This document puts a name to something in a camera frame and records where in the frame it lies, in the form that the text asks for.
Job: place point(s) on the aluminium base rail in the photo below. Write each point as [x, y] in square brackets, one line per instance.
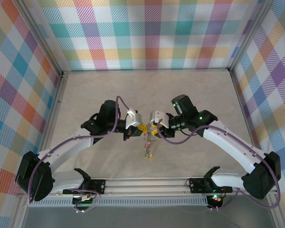
[145, 185]

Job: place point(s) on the small black base mount plate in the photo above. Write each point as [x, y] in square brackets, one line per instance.
[97, 185]

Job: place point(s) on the long black base mount plate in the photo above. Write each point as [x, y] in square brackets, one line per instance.
[197, 187]

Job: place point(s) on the aluminium frame post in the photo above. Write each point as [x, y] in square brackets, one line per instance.
[44, 40]
[249, 35]

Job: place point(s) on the small controller board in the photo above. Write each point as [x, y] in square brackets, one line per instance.
[84, 198]
[216, 200]

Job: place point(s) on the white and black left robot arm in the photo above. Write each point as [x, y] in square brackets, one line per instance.
[69, 147]

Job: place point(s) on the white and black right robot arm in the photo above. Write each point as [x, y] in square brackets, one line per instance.
[228, 140]

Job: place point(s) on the metal keyring hoop with keys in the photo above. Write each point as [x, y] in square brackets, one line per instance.
[147, 148]

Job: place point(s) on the aluminium back rail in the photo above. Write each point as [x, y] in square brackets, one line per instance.
[145, 70]

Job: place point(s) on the aluminium side rail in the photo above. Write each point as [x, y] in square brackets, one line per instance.
[249, 123]
[59, 88]

